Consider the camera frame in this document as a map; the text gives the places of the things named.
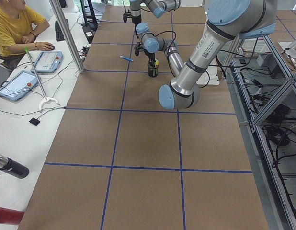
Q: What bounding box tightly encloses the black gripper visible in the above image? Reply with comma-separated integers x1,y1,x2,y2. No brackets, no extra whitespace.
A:
134,42,156,67
123,11,132,23

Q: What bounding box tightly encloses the blue highlighter pen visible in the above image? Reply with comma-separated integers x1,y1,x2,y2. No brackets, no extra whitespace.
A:
120,55,133,62

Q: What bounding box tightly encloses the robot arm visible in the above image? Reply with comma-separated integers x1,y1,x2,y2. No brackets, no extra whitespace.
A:
130,0,278,110
123,0,181,25

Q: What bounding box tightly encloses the black mesh pen cup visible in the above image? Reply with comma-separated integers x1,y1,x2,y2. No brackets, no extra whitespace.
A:
148,67,159,78

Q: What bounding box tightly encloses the black keyboard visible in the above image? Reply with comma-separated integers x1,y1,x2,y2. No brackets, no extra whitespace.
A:
55,21,65,42

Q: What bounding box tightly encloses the far teach pendant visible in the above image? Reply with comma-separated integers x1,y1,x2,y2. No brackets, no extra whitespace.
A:
34,51,63,74

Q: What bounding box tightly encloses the teach pendant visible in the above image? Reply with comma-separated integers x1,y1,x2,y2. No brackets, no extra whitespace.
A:
34,51,63,74
0,70,38,102

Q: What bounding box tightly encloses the reacher grabber stick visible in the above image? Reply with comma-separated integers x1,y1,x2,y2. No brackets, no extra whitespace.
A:
24,47,60,111

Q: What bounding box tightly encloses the person in yellow shirt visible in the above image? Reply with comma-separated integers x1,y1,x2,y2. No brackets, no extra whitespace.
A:
0,0,53,70

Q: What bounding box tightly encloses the small black square pad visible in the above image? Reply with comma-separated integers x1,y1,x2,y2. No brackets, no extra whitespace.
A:
29,118,40,126

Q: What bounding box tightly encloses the near teach pendant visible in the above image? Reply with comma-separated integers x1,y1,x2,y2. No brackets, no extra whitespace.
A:
0,70,38,102

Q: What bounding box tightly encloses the black thermos bottle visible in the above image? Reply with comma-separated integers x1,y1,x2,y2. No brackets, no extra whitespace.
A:
0,154,30,179

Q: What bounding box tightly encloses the red bottle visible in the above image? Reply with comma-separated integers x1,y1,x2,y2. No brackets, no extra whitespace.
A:
0,207,24,225

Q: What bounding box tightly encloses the black braided cable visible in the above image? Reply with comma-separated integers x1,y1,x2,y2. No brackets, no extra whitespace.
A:
152,30,177,52

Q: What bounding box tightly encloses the aluminium frame post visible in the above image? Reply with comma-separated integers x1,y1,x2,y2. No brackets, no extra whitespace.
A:
49,0,84,73

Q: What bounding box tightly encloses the aluminium frame rail structure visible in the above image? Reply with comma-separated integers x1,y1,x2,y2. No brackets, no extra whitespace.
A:
224,9,296,230

